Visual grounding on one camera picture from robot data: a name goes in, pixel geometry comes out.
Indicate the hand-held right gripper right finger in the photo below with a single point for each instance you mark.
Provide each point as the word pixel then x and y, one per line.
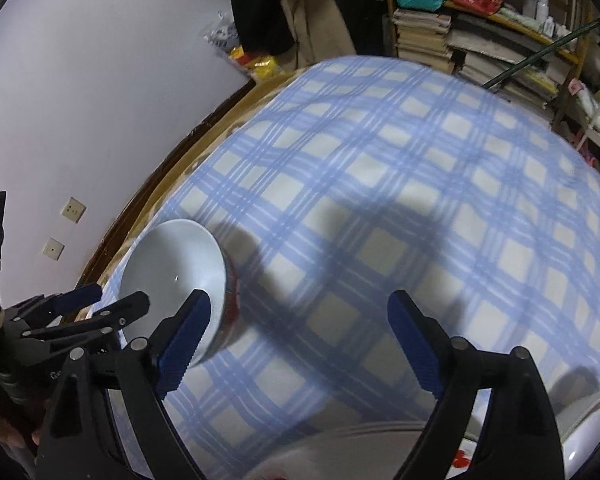
pixel 415 345

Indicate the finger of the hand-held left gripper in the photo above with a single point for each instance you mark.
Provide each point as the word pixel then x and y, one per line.
pixel 82 295
pixel 125 310

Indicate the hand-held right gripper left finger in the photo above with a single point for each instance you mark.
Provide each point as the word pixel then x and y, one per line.
pixel 185 340

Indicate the small bowl red outside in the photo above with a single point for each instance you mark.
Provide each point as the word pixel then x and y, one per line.
pixel 170 255

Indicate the large white bowl red emblem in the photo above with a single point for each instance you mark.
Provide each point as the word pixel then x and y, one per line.
pixel 582 417

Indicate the person's left hand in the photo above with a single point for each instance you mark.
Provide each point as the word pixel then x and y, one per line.
pixel 10 440

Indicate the blue checked blanket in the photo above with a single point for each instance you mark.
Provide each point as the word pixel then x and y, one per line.
pixel 380 185

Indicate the yellow red packet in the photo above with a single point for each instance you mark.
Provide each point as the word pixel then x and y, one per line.
pixel 257 62

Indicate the clear plastic bag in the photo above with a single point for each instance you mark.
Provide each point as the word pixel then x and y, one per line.
pixel 222 35

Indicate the stack of magazines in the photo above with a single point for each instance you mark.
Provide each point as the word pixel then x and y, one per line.
pixel 485 57

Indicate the stack of books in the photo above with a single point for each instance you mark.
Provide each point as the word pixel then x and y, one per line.
pixel 420 35

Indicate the green pole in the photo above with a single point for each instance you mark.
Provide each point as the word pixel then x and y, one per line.
pixel 540 55

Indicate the dark hanging clothes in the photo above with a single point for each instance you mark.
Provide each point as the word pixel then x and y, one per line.
pixel 260 5

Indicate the beige hanging cloth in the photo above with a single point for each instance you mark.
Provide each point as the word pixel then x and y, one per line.
pixel 320 25

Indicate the yellow metal shelf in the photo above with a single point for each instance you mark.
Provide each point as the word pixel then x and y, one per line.
pixel 555 35

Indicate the white bottles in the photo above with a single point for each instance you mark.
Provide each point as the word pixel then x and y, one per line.
pixel 536 2

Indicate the beige wall socket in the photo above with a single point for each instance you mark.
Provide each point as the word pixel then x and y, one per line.
pixel 53 248
pixel 73 208

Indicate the wooden bed frame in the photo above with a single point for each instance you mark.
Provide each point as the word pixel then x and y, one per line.
pixel 180 162

